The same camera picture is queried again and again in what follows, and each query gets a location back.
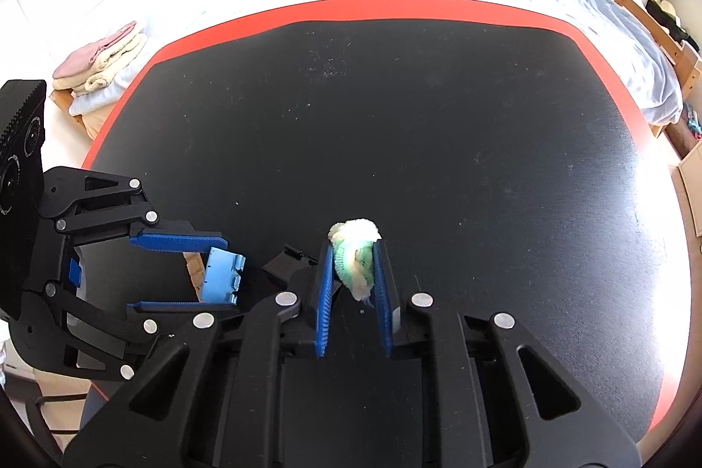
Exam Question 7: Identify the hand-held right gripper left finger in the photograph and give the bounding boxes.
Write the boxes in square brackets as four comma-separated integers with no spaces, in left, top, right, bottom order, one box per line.
[60,242,337,468]

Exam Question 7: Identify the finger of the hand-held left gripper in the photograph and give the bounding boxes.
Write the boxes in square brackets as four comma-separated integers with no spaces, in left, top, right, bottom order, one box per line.
[11,280,238,382]
[41,168,229,253]

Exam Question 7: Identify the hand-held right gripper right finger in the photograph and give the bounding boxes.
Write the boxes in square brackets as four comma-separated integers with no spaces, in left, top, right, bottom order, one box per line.
[373,238,642,468]

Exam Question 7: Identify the blue plastic clip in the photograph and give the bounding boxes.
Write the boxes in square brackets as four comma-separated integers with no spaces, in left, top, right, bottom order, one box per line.
[200,247,246,305]

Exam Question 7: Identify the green-white sock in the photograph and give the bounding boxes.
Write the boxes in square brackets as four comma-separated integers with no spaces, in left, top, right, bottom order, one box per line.
[328,217,381,305]

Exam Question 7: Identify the wooden block left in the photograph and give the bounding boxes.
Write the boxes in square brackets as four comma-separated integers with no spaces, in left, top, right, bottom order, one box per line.
[183,251,206,301]

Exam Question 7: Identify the black plastic block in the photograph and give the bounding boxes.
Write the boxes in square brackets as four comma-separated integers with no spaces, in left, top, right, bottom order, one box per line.
[262,243,319,290]

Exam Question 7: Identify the folded beige towels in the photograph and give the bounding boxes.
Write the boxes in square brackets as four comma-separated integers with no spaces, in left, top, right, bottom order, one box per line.
[68,32,149,96]

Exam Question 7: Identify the folded pink towel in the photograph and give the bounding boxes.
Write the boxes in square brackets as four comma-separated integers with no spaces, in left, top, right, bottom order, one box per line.
[53,21,138,79]

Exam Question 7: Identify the black office chair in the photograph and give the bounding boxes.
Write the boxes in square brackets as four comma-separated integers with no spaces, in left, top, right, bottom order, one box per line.
[22,380,89,452]

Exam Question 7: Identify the white drawer cabinet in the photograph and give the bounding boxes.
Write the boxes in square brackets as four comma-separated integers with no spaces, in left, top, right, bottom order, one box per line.
[677,144,702,250]

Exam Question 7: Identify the bed with blue sheet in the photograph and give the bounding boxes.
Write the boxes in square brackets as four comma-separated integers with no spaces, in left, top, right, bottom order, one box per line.
[52,0,702,140]

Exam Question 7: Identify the black bag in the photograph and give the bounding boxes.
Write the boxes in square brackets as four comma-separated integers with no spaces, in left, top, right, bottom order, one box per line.
[646,0,689,44]

